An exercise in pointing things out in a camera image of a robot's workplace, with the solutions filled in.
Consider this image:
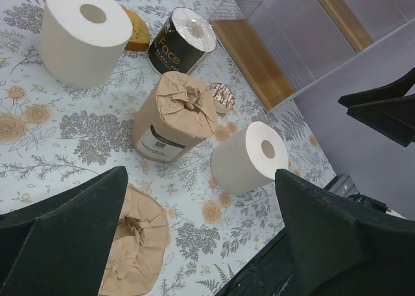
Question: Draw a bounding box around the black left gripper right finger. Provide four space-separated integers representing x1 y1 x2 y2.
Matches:
275 169 414 295

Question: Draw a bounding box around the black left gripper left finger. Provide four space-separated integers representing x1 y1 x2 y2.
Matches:
1 166 128 295

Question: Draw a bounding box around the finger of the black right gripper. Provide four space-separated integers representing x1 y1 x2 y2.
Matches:
338 68 415 108
347 94 414 147

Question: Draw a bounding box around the small white paper towel roll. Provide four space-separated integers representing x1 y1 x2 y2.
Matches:
211 121 289 195

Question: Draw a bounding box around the large white paper towel roll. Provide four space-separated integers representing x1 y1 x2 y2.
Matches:
38 0 133 89

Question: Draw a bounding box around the black Face roll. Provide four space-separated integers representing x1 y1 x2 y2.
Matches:
148 7 217 75

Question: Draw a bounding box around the slice of brown bread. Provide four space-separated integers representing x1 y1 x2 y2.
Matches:
122 6 150 52

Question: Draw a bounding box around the white wire wooden shelf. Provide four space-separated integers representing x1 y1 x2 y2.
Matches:
209 0 414 110

